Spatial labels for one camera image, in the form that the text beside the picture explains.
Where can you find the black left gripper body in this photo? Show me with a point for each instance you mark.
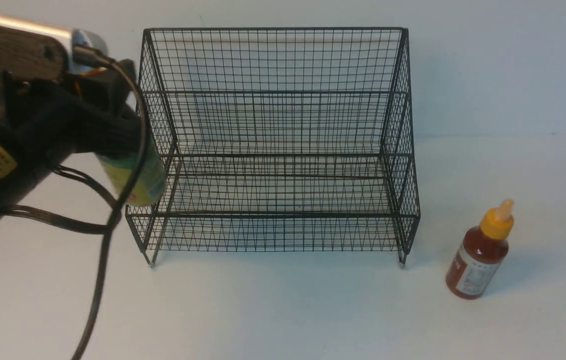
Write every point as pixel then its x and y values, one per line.
pixel 47 120

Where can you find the dark soy sauce bottle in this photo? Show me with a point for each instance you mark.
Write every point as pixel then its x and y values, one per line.
pixel 151 182

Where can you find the red chili sauce bottle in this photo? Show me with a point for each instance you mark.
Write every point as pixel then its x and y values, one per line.
pixel 481 252

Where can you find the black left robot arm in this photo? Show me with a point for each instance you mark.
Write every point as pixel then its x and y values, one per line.
pixel 18 181

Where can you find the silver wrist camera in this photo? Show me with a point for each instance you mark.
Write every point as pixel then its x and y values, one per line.
pixel 32 50

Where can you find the black wire mesh shelf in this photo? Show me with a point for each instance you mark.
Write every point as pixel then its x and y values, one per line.
pixel 288 139

